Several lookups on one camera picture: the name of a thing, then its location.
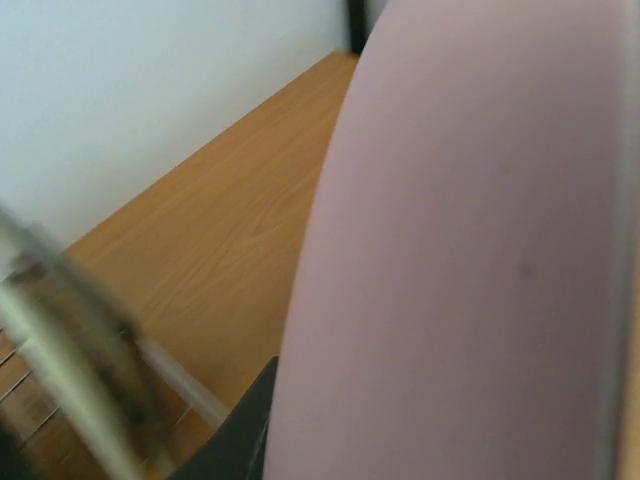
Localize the wire metal dish rack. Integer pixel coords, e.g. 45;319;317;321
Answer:
1;212;229;479

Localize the right black frame post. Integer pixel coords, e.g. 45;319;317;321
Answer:
344;0;370;55

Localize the pink round plate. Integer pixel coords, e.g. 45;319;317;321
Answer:
264;1;639;479

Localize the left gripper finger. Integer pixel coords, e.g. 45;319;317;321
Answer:
171;356;279;480

